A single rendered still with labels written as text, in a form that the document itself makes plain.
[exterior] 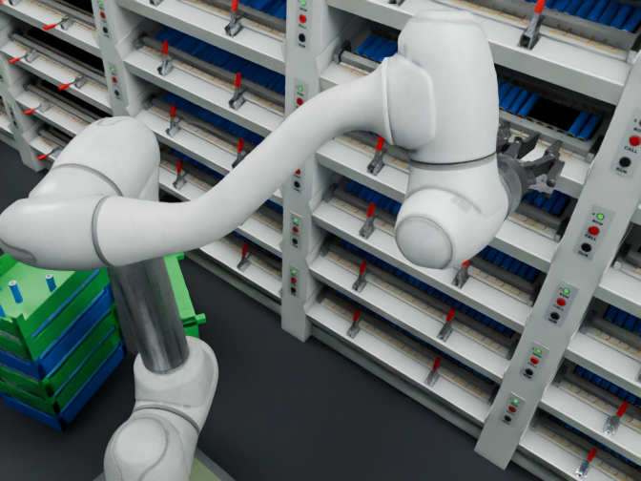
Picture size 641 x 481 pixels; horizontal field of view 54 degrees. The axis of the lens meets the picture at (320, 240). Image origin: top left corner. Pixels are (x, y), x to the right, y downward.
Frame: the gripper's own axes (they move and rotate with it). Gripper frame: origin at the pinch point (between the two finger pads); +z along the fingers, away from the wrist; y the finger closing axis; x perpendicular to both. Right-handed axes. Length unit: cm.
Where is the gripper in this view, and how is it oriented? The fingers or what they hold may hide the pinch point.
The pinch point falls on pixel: (540, 149)
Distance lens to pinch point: 108.6
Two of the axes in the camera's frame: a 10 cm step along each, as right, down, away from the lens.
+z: 5.8, -3.6, 7.3
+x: -1.7, 8.3, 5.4
